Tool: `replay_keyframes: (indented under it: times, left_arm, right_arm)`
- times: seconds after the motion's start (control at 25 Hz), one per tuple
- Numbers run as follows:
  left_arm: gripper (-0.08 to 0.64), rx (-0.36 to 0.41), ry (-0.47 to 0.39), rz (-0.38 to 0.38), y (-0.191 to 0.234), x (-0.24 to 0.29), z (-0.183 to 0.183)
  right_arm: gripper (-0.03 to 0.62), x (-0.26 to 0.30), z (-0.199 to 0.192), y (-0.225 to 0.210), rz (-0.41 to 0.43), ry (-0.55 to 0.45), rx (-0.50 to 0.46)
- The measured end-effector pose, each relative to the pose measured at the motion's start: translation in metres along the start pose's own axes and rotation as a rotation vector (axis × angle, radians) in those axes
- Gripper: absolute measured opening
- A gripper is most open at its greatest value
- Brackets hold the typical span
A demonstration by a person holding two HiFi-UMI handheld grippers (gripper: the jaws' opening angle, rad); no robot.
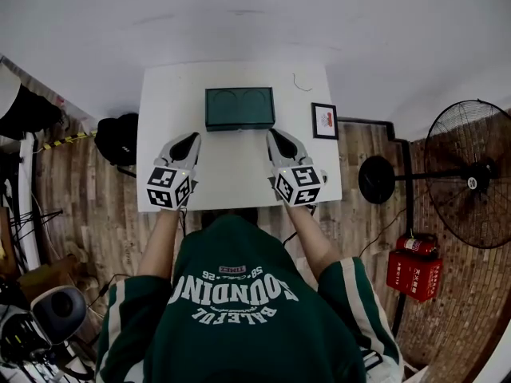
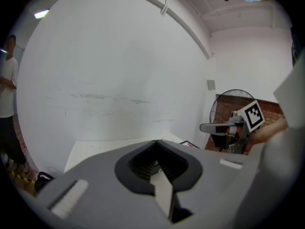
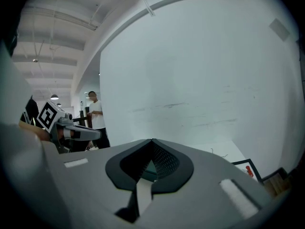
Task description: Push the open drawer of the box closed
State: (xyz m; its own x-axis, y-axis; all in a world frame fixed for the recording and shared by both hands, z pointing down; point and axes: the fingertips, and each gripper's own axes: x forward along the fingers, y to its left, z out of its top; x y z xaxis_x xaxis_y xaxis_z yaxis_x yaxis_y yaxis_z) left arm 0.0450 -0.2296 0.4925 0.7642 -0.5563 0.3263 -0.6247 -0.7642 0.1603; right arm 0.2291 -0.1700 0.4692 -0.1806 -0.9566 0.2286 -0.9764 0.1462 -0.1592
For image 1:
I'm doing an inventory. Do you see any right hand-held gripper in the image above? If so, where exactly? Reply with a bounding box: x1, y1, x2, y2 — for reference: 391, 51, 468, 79
265, 128, 329, 207

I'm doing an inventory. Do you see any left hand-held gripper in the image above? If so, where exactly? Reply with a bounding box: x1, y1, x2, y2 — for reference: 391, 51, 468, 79
145, 132, 203, 212

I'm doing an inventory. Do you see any dark green drawer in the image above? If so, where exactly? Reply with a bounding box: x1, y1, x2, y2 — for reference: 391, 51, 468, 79
205, 120, 277, 133

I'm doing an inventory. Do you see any dark green box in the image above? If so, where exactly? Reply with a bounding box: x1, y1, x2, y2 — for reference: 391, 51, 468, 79
204, 87, 277, 133

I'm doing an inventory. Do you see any person's left forearm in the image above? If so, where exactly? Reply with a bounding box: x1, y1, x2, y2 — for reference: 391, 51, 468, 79
137, 207, 183, 283

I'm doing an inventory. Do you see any person's right forearm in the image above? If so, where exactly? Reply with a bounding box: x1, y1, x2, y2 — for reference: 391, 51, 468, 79
283, 202, 341, 291

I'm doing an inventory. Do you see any red extinguisher box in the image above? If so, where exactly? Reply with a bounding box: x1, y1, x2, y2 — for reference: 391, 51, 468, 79
385, 250, 444, 304

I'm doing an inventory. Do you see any brown cardboard box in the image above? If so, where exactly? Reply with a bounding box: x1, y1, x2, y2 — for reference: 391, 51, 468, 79
17, 253, 83, 303

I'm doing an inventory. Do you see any black framed picture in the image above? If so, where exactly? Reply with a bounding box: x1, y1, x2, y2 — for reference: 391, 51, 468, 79
311, 101, 340, 140

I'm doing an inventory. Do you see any black backpack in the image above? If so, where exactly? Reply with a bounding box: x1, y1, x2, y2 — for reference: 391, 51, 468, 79
93, 112, 140, 167

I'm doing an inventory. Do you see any yellow black striped tape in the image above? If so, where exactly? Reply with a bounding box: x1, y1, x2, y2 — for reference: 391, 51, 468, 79
41, 130, 98, 152

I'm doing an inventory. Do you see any red fire extinguisher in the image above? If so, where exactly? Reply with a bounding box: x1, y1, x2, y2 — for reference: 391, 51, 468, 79
394, 232, 439, 260

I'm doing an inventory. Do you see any green printed shirt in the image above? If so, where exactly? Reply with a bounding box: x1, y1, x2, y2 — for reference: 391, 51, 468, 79
94, 213, 405, 383

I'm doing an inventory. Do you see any black standing fan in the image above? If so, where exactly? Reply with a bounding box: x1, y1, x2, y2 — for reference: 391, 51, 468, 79
357, 98, 511, 251

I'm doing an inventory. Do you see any grey white round device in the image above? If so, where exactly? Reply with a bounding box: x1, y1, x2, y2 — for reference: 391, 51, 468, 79
30, 286, 89, 345

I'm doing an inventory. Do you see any thin bent wire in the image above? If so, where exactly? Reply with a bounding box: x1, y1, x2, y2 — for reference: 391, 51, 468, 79
291, 73, 314, 93

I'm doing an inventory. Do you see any thin black floor cable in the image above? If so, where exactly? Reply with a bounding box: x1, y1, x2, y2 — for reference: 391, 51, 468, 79
358, 207, 407, 259

